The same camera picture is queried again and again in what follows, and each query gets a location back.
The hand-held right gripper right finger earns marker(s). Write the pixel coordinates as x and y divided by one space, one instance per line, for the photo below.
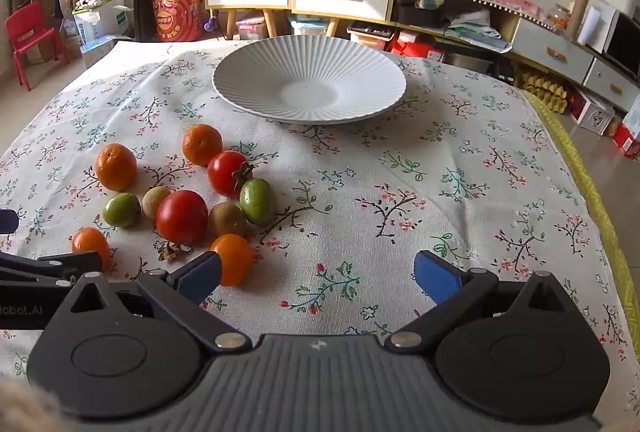
437 277

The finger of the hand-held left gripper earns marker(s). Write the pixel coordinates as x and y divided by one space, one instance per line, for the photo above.
60 264
7 221

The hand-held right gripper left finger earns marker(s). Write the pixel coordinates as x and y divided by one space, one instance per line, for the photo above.
197 277

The small smooth orange fruit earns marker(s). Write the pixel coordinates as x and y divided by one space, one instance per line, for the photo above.
90 244
235 257

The brown kiwi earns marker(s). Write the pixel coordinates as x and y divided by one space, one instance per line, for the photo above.
227 219

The small green fruit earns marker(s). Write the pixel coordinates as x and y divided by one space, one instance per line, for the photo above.
121 210
256 201

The pale yellow-green round fruit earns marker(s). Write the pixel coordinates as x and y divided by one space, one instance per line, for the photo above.
155 201

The red tomato with calyx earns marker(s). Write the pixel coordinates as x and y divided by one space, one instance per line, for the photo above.
227 173

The orange mandarin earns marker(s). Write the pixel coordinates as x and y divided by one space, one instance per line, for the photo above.
116 166
201 145

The white ribbed plate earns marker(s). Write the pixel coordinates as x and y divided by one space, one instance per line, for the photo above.
310 77

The dried brown stem bit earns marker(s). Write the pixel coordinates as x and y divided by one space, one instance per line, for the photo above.
172 253

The floral tablecloth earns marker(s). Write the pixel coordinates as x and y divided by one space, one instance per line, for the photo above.
425 182

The person's fuzzy clothing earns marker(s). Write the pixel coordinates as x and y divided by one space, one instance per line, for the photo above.
25 412

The yellow mat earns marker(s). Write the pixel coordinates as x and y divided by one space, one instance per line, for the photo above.
595 197

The red plastic chair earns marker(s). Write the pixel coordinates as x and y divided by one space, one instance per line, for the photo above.
32 32

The yellow egg cartons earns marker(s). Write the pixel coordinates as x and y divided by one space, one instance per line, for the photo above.
542 90

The white bag of items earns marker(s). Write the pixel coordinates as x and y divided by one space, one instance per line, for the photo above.
100 17

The white and red carton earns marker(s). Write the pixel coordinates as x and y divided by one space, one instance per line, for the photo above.
595 115

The red flat box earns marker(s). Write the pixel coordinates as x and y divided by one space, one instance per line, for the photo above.
415 47

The small red box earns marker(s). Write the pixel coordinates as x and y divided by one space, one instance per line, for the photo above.
627 140

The stack of papers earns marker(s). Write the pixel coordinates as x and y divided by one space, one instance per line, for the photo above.
475 30

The grey-white low drawer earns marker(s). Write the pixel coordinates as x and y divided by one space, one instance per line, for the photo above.
612 85
552 52

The clear storage box black lid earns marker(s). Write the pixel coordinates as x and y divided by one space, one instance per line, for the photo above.
370 33

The low wooden tv cabinet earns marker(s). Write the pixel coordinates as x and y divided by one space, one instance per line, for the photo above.
505 32

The clear plastic storage box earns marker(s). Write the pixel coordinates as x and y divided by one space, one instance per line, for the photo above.
252 28
312 26

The red round bucket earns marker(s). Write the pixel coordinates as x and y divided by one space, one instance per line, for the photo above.
175 15

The black bag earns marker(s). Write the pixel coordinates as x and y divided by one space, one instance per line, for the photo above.
420 10

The jar of orange snacks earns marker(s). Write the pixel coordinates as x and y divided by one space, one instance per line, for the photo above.
559 16

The cardboard tube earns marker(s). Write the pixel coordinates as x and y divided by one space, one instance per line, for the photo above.
577 15

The microwave oven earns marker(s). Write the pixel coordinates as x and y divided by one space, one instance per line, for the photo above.
622 42

